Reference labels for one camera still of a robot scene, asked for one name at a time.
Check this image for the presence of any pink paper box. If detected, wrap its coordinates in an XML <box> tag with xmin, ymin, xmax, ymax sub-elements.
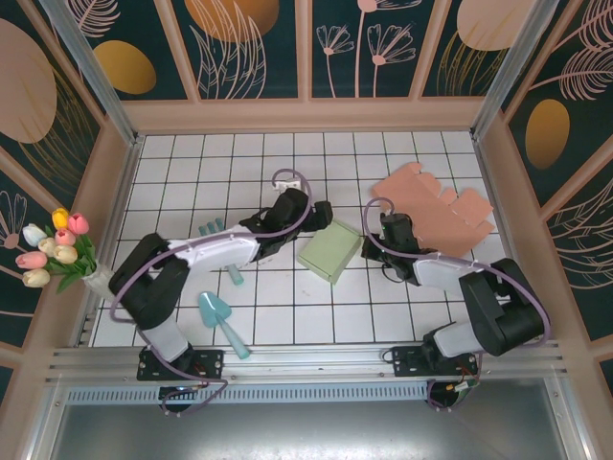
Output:
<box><xmin>372</xmin><ymin>161</ymin><xmax>496</xmax><ymax>260</ymax></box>

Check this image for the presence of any green paper box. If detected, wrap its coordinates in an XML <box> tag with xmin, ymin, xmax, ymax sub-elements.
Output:
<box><xmin>296</xmin><ymin>219</ymin><xmax>361</xmax><ymax>285</ymax></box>

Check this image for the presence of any teal toy garden fork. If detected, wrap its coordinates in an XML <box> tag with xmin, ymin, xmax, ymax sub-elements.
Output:
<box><xmin>199</xmin><ymin>218</ymin><xmax>245</xmax><ymax>288</ymax></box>

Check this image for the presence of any teal toy shovel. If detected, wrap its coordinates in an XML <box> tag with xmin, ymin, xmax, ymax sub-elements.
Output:
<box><xmin>198</xmin><ymin>291</ymin><xmax>253</xmax><ymax>360</ymax></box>

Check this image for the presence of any white vase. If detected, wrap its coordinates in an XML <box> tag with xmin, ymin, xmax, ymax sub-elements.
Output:
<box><xmin>83</xmin><ymin>261</ymin><xmax>119</xmax><ymax>303</ymax></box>

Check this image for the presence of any artificial tulip bouquet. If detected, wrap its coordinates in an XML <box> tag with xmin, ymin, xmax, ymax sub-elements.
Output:
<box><xmin>15</xmin><ymin>207</ymin><xmax>100</xmax><ymax>296</ymax></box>

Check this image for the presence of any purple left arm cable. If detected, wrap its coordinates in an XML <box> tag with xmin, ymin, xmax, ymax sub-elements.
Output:
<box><xmin>110</xmin><ymin>168</ymin><xmax>315</xmax><ymax>418</ymax></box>

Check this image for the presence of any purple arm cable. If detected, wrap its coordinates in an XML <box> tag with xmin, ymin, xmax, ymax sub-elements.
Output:
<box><xmin>110</xmin><ymin>168</ymin><xmax>315</xmax><ymax>418</ymax></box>
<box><xmin>364</xmin><ymin>196</ymin><xmax>552</xmax><ymax>413</ymax></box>

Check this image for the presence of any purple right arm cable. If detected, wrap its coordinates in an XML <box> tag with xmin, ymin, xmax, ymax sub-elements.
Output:
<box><xmin>364</xmin><ymin>196</ymin><xmax>552</xmax><ymax>413</ymax></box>

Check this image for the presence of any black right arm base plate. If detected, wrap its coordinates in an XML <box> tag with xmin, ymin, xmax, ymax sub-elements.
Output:
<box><xmin>390</xmin><ymin>344</ymin><xmax>480</xmax><ymax>380</ymax></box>

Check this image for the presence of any aluminium mounting rail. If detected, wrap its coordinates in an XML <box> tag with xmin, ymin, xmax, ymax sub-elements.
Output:
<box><xmin>45</xmin><ymin>338</ymin><xmax>571</xmax><ymax>384</ymax></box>

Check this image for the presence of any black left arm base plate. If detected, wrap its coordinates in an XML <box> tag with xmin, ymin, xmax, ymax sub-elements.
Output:
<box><xmin>137</xmin><ymin>348</ymin><xmax>226</xmax><ymax>382</ymax></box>

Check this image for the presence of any slotted grey cable duct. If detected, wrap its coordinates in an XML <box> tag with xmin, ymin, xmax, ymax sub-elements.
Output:
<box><xmin>64</xmin><ymin>380</ymin><xmax>432</xmax><ymax>404</ymax></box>

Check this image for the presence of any aluminium frame post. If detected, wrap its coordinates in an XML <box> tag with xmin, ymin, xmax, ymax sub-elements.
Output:
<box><xmin>40</xmin><ymin>0</ymin><xmax>145</xmax><ymax>148</ymax></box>
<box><xmin>470</xmin><ymin>0</ymin><xmax>561</xmax><ymax>141</ymax></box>

